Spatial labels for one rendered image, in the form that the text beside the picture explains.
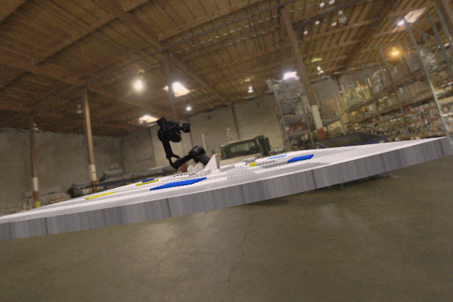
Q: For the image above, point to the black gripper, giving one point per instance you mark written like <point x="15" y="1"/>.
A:
<point x="173" y="127"/>

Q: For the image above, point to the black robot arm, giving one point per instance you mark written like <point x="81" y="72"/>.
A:
<point x="194" y="153"/>

